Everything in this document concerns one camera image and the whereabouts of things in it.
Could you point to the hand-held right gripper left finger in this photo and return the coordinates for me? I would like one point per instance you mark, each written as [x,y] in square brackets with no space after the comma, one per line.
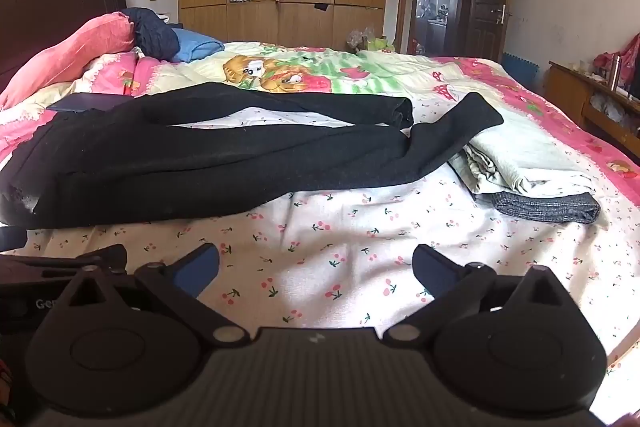
[200,268]

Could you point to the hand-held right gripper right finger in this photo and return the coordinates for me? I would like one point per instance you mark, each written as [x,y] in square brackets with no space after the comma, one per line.
[434,269]

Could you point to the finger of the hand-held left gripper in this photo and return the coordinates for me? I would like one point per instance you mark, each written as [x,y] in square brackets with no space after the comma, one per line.
[60,264]
[11,239]

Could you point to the black pants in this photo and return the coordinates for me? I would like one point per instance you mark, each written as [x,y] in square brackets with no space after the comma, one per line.
[200,157]

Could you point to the printed cherry blanket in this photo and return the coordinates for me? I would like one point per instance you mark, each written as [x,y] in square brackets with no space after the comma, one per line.
[350,247]

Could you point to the folded grey cloth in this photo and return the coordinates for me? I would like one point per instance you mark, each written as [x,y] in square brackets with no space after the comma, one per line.
[550,207]

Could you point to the folded white cloth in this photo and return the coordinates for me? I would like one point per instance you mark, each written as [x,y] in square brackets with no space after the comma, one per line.
[525,157]

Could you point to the pink pillow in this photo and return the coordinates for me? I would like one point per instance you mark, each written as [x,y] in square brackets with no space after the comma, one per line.
[65,57]

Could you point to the blue foam mat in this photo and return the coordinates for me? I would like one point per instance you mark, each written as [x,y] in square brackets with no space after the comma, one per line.
[520,68]

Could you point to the blue cloth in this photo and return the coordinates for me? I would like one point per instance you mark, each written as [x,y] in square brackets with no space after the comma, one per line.
[197,44]

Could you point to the wooden side table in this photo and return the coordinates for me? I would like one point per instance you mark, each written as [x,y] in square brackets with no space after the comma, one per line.
[570,92]

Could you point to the clear plastic bags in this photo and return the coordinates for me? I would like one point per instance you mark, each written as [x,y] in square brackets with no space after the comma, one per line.
[370,41]

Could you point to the dark navy knit garment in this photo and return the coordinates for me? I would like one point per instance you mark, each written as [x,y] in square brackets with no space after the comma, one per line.
[152,34]

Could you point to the metal bottle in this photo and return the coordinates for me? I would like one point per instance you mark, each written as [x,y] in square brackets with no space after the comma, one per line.
[613,72]

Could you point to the red cloth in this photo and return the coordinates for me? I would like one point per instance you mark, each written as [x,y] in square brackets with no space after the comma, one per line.
[631,57]

